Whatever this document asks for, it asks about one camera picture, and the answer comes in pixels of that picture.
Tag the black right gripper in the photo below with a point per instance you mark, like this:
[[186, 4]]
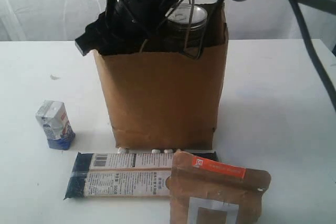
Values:
[[123, 22]]

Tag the dark grain can silver lid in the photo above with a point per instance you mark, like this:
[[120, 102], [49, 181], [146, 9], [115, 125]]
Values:
[[185, 25]]

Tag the white blue milk carton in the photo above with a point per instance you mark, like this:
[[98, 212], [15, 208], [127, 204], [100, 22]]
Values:
[[53, 119]]

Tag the brown kraft stand-up pouch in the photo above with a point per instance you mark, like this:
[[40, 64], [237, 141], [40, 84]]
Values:
[[206, 191]]

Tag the brown paper bag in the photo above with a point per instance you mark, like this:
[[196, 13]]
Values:
[[161, 100]]

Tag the white backdrop curtain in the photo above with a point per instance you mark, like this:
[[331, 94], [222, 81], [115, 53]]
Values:
[[36, 20]]

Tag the black rice vacuum pack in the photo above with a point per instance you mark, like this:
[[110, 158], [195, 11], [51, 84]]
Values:
[[120, 175]]

